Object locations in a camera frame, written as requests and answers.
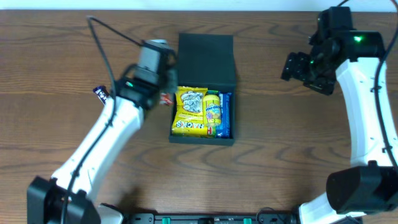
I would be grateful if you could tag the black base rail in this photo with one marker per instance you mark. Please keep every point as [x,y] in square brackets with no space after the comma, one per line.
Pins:
[199,218]

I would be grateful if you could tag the purple Dairy Milk bar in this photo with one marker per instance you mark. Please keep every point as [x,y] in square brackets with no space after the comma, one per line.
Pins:
[102,93]

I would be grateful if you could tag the yellow Hacks candy bag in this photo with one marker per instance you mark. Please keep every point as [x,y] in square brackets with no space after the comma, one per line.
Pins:
[189,118]

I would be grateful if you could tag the blue Oreo cookie pack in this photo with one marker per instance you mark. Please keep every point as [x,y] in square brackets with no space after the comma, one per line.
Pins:
[224,129]

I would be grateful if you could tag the yellow Mentos gum bottle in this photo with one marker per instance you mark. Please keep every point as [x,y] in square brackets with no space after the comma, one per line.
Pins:
[212,110]

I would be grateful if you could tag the green red KitKat Milo bar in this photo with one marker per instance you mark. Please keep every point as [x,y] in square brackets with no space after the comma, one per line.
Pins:
[166,99]

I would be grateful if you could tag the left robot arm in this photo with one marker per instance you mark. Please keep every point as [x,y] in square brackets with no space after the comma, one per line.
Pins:
[69,195]

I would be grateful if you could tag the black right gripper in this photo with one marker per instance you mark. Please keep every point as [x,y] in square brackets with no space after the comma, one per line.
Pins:
[294,66]

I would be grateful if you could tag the green Haribo gummy bag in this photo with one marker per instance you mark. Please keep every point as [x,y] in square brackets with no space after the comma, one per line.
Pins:
[212,130]

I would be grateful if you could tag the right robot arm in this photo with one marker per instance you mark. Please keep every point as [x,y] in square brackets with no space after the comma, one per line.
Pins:
[356,61]

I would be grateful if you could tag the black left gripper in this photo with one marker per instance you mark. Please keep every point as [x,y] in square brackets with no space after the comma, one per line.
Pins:
[170,79]

